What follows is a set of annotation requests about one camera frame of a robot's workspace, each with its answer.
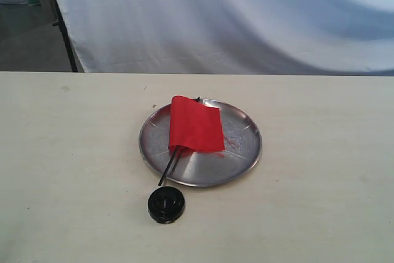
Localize red flag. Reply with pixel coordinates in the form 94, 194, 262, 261
158, 95, 225, 186

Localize round black flag base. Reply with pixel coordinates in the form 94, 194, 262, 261
147, 186, 185, 224

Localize white backdrop cloth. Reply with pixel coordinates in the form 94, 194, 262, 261
57, 0, 393, 76

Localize black backdrop stand pole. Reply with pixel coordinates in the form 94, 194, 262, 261
50, 0, 79, 73

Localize round steel plate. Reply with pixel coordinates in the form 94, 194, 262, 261
139, 98, 262, 187

